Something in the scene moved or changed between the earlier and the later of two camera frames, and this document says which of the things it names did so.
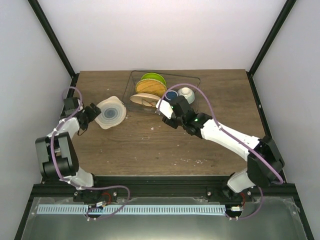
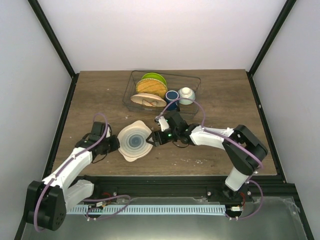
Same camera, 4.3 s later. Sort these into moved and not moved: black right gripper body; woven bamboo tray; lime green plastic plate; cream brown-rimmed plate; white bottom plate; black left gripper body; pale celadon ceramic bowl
Moved: black left gripper body; black right gripper body; white bottom plate
Not moved: lime green plastic plate; woven bamboo tray; cream brown-rimmed plate; pale celadon ceramic bowl
